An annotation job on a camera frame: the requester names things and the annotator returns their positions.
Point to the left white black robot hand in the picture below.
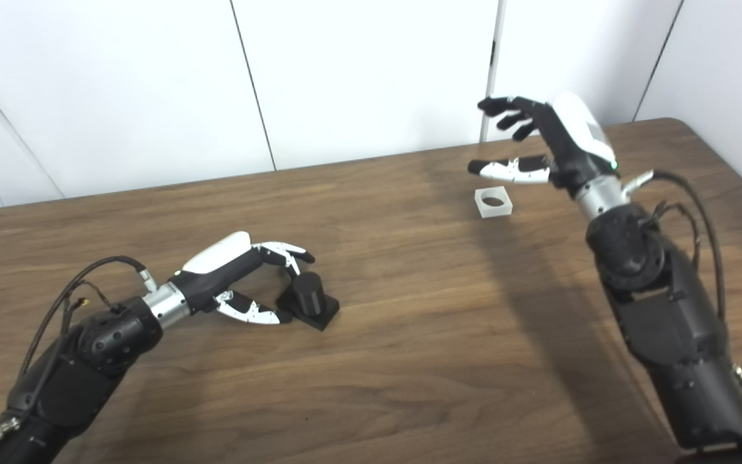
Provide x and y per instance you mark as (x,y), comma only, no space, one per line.
(216,258)

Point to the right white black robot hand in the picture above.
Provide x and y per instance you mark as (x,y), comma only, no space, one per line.
(577,142)

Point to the black peg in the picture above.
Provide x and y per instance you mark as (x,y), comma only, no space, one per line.
(310,293)

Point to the white square piece with hole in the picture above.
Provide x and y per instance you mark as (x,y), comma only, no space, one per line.
(482,207)

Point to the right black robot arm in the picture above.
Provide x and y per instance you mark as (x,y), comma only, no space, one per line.
(667,322)

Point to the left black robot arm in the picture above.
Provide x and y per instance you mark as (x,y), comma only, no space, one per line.
(94,348)

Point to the black wall panel hinge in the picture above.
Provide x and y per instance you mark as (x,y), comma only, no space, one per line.
(492,53)

